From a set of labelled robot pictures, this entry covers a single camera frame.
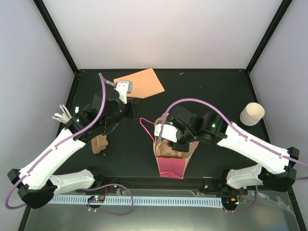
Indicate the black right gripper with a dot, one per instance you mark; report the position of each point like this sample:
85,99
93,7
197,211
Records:
184,148

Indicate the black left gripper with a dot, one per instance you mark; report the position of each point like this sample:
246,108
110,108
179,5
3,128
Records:
133,109

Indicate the cream cakes paper bag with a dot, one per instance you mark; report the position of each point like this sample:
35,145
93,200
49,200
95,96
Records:
170,167

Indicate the brown pulp cup carriers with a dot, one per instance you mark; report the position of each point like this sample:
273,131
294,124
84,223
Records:
99,143

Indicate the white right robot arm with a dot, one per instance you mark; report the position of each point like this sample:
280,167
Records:
273,168

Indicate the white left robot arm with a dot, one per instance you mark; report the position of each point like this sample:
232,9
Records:
37,184

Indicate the plain brown paper bag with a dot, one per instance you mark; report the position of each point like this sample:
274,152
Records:
145,83

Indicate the white straws bundle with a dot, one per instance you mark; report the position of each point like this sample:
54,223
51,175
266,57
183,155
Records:
63,117

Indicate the stack of paper cups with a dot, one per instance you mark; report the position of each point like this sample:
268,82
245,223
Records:
252,114

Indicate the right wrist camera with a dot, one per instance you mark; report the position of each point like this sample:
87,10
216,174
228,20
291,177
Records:
169,132

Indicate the light blue cable duct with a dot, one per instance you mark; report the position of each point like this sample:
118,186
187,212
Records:
137,201

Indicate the black frame post left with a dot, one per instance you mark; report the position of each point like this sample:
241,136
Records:
40,5

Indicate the black frame post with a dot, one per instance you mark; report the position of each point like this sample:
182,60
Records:
282,9
40,5

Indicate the black frame post right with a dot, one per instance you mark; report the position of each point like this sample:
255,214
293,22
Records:
282,9

